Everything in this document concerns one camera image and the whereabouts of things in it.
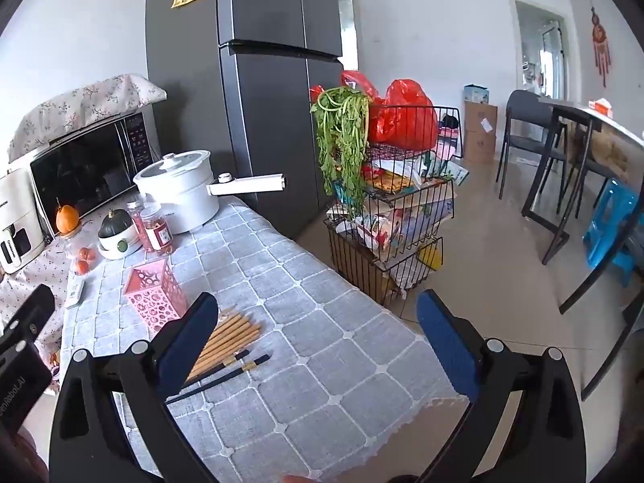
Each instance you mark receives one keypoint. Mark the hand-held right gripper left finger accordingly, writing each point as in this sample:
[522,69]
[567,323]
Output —
[188,349]

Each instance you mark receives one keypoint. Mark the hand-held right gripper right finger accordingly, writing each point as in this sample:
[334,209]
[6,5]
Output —
[448,349]

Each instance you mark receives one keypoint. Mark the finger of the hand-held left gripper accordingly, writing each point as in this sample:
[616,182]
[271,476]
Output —
[30,312]

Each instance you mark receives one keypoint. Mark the black chopstick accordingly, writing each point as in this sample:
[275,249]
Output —
[236,357]
[216,384]

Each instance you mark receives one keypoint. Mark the bundle of wooden chopsticks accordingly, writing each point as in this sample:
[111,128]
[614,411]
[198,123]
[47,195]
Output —
[231,337]

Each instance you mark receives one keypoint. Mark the pink perforated utensil holder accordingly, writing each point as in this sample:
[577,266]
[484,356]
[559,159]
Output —
[151,292]

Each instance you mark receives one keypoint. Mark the floral tablecloth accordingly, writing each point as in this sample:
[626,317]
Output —
[30,281]

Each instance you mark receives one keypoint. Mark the small white device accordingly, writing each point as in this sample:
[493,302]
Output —
[75,292]

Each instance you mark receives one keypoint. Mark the small tangerine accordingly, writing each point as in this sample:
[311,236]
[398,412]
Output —
[86,253]
[81,266]

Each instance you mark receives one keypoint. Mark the clear glass jar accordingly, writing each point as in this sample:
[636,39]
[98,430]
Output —
[75,244]

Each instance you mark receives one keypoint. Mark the white air fryer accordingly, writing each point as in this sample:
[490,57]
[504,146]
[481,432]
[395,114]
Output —
[17,221]

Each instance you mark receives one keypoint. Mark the large orange fruit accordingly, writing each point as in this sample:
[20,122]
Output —
[67,220]

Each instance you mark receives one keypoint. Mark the stack of white bowls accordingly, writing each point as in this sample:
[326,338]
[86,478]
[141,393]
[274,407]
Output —
[120,254]

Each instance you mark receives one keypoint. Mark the dark green squash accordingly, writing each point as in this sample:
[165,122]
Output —
[116,225]

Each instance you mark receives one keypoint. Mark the red goji berry jar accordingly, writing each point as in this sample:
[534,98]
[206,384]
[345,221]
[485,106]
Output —
[157,231]
[136,224]

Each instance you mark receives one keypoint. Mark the grey checkered tablecloth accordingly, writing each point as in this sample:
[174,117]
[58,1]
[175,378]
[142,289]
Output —
[312,322]

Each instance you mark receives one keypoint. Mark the black microwave oven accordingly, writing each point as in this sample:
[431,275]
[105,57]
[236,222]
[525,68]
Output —
[85,171]

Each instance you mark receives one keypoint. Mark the white electric cooking pot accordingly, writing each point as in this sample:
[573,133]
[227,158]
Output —
[173,191]

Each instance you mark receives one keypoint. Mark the blue plastic stool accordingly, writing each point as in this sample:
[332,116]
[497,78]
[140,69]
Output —
[609,226]

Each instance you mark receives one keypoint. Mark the floral cloth cover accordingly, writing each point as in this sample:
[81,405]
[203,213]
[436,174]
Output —
[80,105]

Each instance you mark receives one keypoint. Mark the brown cardboard box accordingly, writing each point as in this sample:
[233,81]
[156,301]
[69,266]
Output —
[479,131]

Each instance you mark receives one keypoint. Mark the green leafy vegetables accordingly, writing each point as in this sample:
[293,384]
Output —
[339,146]

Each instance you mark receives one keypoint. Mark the black chair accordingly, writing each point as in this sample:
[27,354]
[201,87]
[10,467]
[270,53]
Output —
[528,126]

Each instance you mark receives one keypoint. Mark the red plastic bag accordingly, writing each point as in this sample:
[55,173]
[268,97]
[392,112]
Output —
[359,85]
[402,115]

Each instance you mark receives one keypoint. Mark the dark grey refrigerator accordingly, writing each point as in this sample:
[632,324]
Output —
[271,110]

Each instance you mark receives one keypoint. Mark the blue and white box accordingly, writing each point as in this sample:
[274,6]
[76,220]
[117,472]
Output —
[476,93]

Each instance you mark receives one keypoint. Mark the black framed dining table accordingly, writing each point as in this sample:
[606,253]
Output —
[603,126]

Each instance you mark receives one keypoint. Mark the orange tissue box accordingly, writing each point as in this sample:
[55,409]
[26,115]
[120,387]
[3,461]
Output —
[601,106]

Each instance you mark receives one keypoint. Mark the red hanging ornament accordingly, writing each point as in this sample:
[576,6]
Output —
[600,40]

